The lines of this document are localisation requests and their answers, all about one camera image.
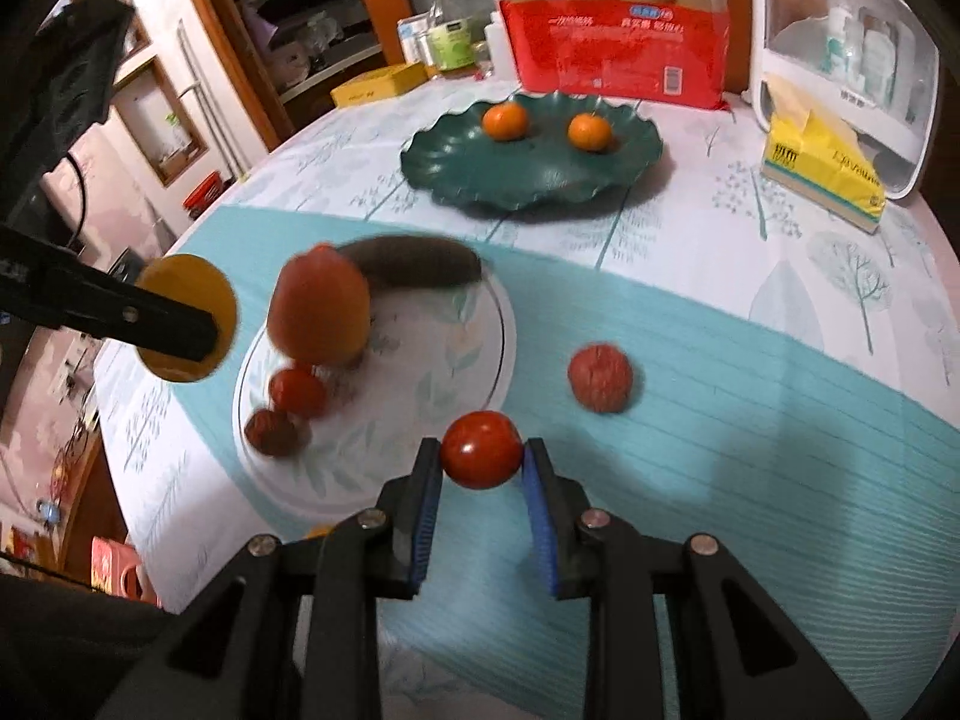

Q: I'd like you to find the tree printed tablecloth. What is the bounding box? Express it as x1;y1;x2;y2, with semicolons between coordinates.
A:
91;77;960;720

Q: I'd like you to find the dark brown wrinkled walnut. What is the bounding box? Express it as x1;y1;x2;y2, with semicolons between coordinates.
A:
244;409;310;458

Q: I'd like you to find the small red tomato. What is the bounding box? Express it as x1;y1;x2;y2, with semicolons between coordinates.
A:
268;367;329;419

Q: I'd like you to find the red paper cup package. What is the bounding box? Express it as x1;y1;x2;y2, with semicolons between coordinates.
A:
480;0;734;112

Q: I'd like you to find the reddish wrinkled walnut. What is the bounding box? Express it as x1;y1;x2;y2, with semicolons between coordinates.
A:
567;343;635;415

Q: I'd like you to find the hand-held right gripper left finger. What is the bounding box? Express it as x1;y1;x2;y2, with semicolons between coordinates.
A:
97;436;443;720

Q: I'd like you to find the red plastic stool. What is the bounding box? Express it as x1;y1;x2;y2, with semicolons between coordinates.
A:
90;536;160;607

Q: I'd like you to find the small white bottle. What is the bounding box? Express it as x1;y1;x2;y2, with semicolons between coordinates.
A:
484;4;520;81

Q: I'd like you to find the yellow tissue pack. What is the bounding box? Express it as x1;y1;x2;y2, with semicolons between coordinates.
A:
759;82;888;233

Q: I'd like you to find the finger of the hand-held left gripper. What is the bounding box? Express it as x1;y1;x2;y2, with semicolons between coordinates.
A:
0;227;220;362

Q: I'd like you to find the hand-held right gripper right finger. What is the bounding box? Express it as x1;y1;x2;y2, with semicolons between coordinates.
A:
523;436;863;720

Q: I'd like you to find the flat yellow box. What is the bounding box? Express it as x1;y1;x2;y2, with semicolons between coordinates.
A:
330;62;428;108

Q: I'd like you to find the red plastic basket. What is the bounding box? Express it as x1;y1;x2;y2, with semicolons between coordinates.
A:
184;172;230;219

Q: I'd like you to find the large yellow orange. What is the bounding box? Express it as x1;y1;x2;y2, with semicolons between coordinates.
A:
136;255;239;383

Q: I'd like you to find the large red tomato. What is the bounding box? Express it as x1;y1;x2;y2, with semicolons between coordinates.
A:
439;411;524;490

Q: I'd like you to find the red yellow mango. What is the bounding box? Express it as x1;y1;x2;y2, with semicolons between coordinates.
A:
267;244;372;368

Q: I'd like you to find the dark green wavy plate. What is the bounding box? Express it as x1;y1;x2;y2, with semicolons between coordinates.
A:
400;92;665;212

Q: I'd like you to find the white plastic organizer box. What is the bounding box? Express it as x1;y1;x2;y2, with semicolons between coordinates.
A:
750;0;943;200

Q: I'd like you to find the dark brown elongated object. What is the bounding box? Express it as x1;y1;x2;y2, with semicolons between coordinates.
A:
341;236;483;291

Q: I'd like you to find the clear bottle with green label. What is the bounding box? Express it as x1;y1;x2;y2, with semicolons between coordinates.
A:
422;0;479;77

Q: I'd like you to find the wooden glass cabinet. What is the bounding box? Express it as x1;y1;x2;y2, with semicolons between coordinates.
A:
180;0;526;155

